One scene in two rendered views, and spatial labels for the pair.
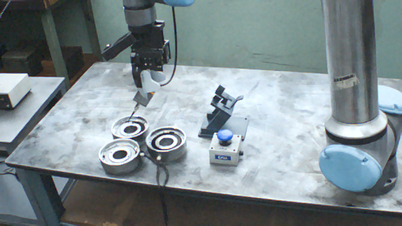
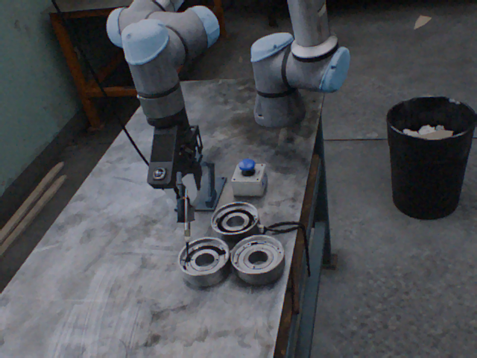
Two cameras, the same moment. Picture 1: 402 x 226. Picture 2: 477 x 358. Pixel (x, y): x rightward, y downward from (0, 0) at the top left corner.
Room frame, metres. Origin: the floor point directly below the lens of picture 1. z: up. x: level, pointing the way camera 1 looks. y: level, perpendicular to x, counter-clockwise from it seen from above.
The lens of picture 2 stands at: (0.80, 0.94, 1.55)
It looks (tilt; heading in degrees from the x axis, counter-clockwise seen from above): 36 degrees down; 273
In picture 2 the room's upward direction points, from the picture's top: 12 degrees counter-clockwise
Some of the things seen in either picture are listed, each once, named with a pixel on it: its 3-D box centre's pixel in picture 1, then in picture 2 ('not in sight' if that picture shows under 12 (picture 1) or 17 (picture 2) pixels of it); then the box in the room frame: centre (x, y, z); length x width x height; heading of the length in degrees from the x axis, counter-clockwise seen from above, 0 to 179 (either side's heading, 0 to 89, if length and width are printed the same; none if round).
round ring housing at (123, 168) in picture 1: (120, 157); (258, 260); (0.82, 0.21, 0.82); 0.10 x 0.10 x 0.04
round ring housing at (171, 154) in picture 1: (166, 144); (235, 224); (0.85, 0.09, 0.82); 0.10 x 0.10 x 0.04
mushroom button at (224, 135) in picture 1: (225, 140); (247, 170); (0.81, -0.06, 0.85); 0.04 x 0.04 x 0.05
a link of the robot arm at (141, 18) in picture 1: (141, 14); (160, 100); (0.94, 0.11, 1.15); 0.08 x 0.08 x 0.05
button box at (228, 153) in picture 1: (227, 149); (250, 177); (0.81, -0.07, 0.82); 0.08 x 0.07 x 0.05; 73
